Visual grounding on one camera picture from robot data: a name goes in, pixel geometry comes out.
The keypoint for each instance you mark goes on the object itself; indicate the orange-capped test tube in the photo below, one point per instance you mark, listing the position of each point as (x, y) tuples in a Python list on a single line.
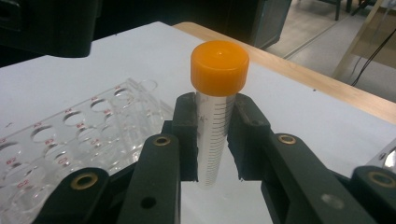
[(218, 68)]

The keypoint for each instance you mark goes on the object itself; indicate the light wooden furniture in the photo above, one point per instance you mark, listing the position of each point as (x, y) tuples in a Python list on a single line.
[(373, 40)]

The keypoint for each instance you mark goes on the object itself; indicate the clear acrylic tube rack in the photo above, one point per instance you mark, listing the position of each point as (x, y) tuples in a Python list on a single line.
[(62, 130)]

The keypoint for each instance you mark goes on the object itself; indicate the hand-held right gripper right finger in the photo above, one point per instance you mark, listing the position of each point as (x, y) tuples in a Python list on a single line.
[(289, 174)]

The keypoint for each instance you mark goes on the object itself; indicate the dark grey cabinet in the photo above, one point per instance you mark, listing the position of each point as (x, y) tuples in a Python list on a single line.
[(271, 18)]

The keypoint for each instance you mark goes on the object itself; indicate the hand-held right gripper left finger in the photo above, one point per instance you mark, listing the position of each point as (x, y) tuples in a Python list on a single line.
[(155, 174)]

